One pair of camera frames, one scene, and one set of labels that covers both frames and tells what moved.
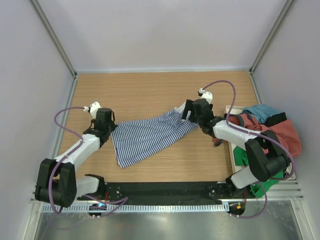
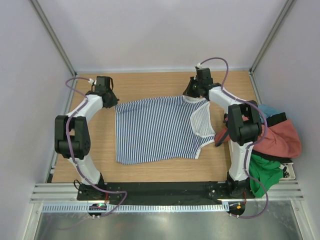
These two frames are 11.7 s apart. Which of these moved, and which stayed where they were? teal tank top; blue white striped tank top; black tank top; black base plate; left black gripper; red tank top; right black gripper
Moved: right black gripper; blue white striped tank top; left black gripper
Stayed: black base plate; red tank top; black tank top; teal tank top
